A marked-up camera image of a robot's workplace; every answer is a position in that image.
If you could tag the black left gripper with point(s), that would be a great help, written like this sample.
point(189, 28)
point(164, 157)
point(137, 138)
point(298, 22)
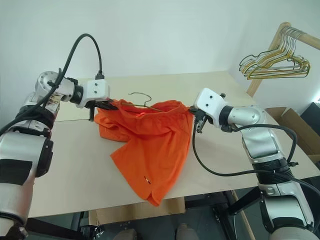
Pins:
point(91, 115)

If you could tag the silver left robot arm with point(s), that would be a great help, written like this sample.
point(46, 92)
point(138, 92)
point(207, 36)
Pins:
point(22, 150)

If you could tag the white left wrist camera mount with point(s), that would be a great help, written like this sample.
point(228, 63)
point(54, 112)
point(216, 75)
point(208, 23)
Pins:
point(97, 90)

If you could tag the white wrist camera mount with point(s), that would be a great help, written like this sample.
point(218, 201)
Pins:
point(210, 102)
point(97, 90)

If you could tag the orange shorts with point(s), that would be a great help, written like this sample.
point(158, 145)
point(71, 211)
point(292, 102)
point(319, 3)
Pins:
point(155, 150)

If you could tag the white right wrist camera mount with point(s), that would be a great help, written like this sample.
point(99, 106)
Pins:
point(210, 102)

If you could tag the cardboard box under table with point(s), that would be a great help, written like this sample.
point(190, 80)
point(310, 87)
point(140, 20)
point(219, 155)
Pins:
point(140, 212)

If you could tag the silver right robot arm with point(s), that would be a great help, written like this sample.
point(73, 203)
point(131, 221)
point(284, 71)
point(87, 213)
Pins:
point(260, 142)

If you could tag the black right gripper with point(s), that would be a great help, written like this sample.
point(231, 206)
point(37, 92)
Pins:
point(200, 121)

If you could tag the light wooden slat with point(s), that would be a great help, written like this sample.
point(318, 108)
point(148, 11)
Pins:
point(243, 217)

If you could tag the black box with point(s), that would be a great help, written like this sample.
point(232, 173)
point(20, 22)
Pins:
point(311, 111)

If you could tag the open cardboard box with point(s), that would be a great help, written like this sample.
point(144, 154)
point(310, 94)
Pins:
point(300, 135)

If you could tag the black metal table frame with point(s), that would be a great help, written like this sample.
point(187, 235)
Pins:
point(232, 207)

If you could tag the hangers on wooden rack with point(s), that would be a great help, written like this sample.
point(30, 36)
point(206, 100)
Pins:
point(265, 60)

